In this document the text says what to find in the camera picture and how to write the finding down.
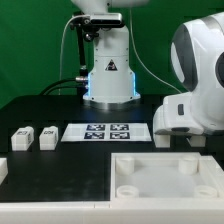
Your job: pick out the black camera on mount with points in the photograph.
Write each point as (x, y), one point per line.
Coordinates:
(91, 24)

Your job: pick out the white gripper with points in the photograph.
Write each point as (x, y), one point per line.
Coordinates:
(174, 118)

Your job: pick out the white obstacle fence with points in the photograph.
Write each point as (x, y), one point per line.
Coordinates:
(115, 211)

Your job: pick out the white square tabletop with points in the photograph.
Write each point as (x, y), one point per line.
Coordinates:
(165, 175)

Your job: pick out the marker sheet with tags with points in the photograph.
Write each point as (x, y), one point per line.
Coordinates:
(107, 132)

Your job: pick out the black mount pole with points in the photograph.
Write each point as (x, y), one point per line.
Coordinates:
(83, 72)

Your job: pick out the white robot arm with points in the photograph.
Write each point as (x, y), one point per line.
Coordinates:
(197, 57)

